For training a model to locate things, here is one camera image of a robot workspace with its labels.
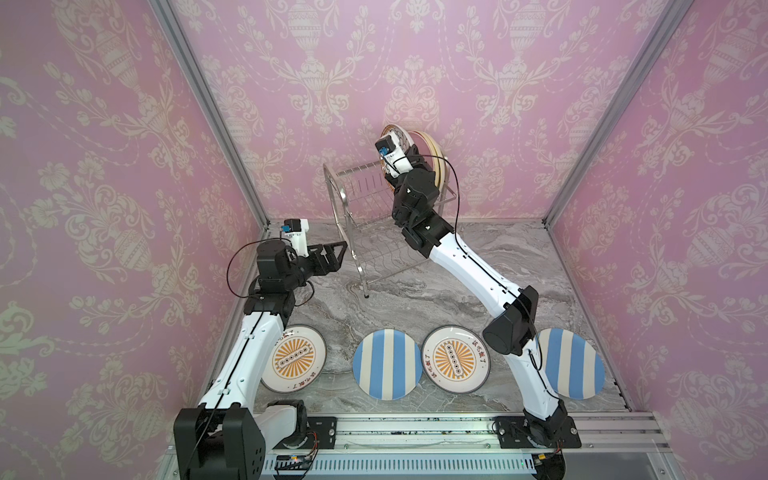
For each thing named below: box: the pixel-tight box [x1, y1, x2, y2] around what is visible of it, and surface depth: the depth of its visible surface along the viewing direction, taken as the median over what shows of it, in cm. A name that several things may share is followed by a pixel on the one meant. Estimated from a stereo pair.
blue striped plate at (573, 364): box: [537, 327, 607, 400], surface depth 87 cm
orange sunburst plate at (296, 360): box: [260, 324, 327, 394], surface depth 87 cm
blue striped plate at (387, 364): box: [352, 329, 423, 401], surface depth 87 cm
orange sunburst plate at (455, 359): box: [421, 324, 491, 394], surface depth 86 cm
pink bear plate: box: [408, 130, 435, 172], surface depth 79 cm
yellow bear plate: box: [412, 130, 445, 181], surface depth 79 cm
